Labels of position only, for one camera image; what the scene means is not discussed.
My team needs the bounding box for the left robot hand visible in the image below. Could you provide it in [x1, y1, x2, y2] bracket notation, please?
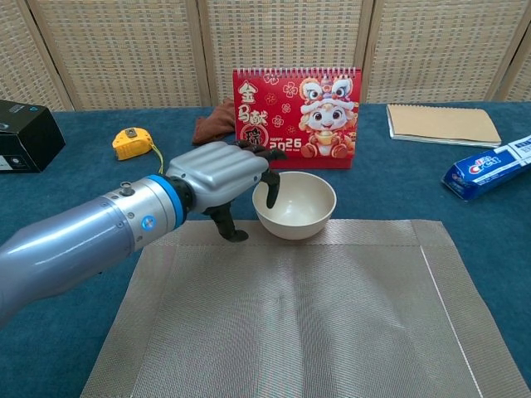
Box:
[164, 139, 288, 243]

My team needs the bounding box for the white small bowl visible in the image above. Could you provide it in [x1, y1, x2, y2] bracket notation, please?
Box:
[251, 172, 337, 240]

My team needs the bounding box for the brown woven placemat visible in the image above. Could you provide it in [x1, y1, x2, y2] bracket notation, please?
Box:
[80, 219, 530, 398]

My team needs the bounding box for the brown crumpled cloth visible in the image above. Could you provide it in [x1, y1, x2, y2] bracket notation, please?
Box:
[191, 98, 236, 146]

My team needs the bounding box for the yellow tape measure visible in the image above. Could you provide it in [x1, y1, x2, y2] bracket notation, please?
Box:
[111, 127, 165, 175]

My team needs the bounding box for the red desk calendar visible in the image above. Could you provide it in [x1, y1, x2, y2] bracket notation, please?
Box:
[231, 66, 363, 170]

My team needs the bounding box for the woven bamboo folding screen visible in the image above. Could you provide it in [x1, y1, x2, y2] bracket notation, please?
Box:
[0, 0, 531, 112]

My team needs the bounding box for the black cardboard box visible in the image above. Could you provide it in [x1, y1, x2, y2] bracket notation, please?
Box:
[0, 99, 66, 174]

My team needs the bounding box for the kraft spiral notebook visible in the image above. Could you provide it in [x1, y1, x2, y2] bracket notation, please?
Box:
[386, 103, 503, 149]

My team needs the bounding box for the blue toothpaste box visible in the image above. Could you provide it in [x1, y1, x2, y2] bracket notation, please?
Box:
[441, 134, 531, 202]

